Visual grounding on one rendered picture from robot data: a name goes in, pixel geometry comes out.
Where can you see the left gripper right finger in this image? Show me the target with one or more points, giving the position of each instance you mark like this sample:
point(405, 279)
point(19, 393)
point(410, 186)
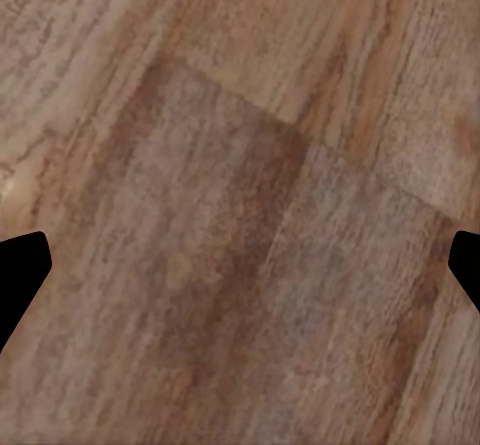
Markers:
point(464, 261)

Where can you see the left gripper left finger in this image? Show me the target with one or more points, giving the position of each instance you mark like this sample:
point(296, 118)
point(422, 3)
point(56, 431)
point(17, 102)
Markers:
point(24, 264)

